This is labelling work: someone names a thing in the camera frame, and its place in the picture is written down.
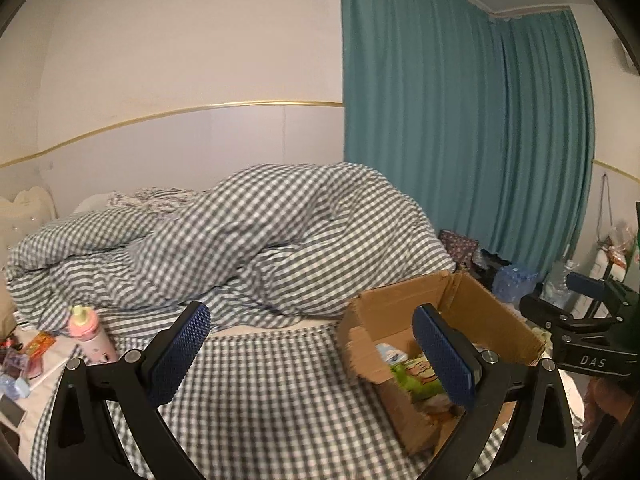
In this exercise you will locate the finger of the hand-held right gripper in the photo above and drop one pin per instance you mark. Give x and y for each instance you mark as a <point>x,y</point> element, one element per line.
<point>587,286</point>
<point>550,316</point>

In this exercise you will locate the cardboard box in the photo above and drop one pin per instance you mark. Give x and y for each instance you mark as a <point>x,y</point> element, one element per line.
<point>480,305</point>

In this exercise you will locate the grey checkered duvet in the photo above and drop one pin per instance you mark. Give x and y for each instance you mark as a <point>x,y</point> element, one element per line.
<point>250,230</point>

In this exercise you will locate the large clear water bottle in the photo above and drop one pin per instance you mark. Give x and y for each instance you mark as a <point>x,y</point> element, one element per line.
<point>557,285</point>

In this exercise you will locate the pink plush cup toy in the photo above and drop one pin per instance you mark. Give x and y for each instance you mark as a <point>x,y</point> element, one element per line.
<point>95,340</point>

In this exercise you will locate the patterned pillow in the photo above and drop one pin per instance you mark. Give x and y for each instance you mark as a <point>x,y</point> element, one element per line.
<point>150,197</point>

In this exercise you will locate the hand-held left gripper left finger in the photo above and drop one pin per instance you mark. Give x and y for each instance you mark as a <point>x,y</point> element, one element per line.
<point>180,355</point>

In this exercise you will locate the pack of water bottles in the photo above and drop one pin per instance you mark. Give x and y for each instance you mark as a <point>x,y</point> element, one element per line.
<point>515,282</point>

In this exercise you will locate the green snack packet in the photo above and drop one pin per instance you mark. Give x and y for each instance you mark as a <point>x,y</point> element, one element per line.
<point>415,377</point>

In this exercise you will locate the cream padded headboard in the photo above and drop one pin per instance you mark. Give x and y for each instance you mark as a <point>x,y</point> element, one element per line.
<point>25,210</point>

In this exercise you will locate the grey checkered bed sheet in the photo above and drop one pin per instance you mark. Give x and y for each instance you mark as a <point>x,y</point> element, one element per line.
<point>280,385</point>

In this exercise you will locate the purple small box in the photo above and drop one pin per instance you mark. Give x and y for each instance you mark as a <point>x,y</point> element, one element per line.
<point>16,364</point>

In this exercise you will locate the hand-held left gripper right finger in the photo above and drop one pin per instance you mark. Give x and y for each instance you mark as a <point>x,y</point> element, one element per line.
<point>445,360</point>

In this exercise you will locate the light blue small box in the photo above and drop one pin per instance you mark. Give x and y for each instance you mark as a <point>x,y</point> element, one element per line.
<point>15,389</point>

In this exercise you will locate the teal curtain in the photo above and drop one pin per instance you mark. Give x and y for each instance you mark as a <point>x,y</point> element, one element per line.
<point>450,110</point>

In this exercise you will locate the orange snack packet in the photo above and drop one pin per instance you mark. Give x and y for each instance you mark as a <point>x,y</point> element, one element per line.
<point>39,346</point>

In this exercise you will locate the floral patterned bag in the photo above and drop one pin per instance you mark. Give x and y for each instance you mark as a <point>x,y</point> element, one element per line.
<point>457,250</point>

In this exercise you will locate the smartphone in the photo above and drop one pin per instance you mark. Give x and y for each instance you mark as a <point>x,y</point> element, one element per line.
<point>11,411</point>

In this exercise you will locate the clear plastic bag with goods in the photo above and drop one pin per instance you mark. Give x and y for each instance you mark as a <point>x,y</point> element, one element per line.
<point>622,245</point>

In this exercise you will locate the light blue tissue packet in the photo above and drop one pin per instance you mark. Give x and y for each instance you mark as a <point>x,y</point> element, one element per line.
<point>391,354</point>

